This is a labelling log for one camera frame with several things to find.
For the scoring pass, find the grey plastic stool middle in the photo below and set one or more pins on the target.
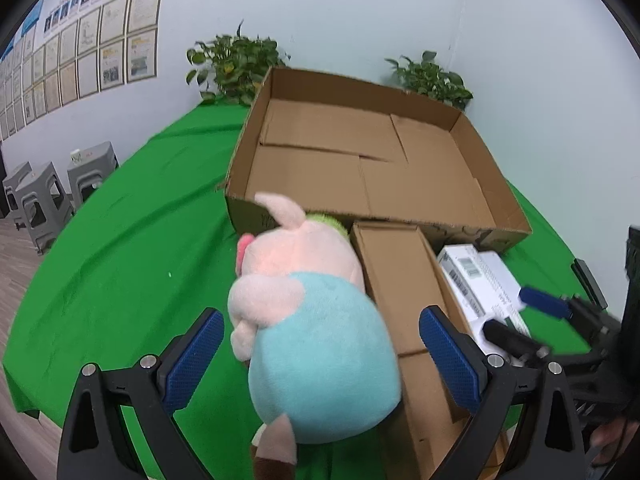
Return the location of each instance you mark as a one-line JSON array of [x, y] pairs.
[[44, 206]]

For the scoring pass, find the potted plant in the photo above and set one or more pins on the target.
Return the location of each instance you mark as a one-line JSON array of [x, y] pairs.
[[427, 78], [231, 67]]

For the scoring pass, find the pink pig plush toy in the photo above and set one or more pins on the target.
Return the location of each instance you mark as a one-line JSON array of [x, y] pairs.
[[321, 365]]

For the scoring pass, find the right potted plant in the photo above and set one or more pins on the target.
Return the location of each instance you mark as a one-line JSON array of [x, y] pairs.
[[427, 78]]

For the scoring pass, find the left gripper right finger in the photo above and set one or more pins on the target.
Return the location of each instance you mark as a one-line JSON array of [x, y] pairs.
[[547, 443]]

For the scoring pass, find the green tablecloth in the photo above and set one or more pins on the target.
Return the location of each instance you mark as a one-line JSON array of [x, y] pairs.
[[138, 264]]

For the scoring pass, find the grey plastic stool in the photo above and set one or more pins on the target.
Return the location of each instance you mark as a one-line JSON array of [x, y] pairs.
[[88, 170], [44, 206], [10, 184]]

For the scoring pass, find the narrow cardboard insert box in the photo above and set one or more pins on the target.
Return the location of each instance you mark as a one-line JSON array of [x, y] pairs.
[[403, 277]]

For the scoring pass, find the framed certificates on wall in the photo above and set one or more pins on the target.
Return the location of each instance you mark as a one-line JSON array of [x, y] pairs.
[[112, 45]]

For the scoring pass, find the white green medicine box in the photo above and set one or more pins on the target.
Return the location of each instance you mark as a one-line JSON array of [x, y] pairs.
[[485, 289]]

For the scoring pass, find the grey plastic stool far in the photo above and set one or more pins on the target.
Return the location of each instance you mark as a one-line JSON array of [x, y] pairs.
[[10, 184]]

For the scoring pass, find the left potted plant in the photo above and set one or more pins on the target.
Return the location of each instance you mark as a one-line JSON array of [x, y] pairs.
[[231, 67]]

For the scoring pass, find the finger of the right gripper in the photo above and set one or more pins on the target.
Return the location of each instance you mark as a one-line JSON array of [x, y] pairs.
[[513, 342], [544, 302]]

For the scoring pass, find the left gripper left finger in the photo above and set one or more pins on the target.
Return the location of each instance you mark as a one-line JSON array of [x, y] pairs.
[[96, 442]]

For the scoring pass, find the large flat cardboard box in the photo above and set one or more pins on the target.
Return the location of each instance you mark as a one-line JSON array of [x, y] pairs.
[[361, 151]]

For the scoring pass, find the person hand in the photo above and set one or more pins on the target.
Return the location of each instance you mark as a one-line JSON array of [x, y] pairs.
[[612, 439]]

